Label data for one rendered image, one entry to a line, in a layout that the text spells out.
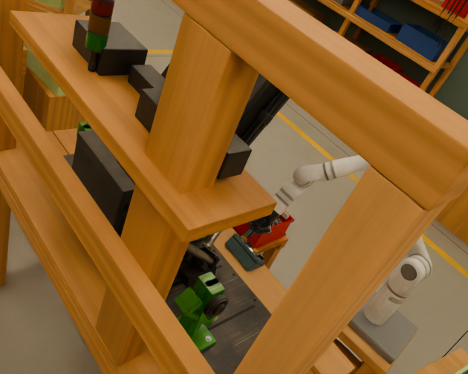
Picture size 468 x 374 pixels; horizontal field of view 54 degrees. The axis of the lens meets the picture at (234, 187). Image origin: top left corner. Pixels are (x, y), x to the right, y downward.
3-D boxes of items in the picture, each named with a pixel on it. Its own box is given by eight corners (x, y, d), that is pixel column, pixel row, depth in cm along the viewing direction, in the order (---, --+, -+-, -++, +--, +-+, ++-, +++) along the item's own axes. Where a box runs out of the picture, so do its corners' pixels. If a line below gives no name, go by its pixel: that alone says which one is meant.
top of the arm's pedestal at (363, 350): (352, 282, 202) (356, 276, 199) (412, 335, 189) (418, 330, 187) (314, 315, 179) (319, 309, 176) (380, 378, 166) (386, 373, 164)
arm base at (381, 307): (368, 301, 185) (391, 274, 175) (388, 316, 182) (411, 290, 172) (360, 314, 178) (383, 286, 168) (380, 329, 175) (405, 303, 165)
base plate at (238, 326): (130, 148, 209) (131, 145, 208) (288, 340, 156) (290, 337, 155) (37, 162, 181) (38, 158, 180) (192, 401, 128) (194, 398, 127)
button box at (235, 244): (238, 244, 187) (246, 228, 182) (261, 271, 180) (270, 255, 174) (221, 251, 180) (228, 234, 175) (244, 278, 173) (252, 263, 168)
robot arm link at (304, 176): (290, 167, 176) (325, 157, 171) (296, 174, 183) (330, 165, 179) (293, 184, 173) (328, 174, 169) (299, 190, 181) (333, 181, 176)
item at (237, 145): (203, 135, 107) (212, 110, 103) (241, 174, 100) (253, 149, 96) (178, 138, 102) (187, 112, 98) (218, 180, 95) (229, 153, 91)
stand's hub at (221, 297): (219, 306, 131) (227, 290, 127) (225, 315, 130) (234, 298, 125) (199, 315, 126) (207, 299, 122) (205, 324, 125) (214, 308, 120)
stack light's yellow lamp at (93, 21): (102, 27, 113) (105, 9, 111) (112, 36, 111) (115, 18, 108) (83, 26, 110) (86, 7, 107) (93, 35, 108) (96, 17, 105)
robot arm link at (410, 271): (426, 274, 155) (398, 303, 165) (438, 266, 161) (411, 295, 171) (405, 254, 160) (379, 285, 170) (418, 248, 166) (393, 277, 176)
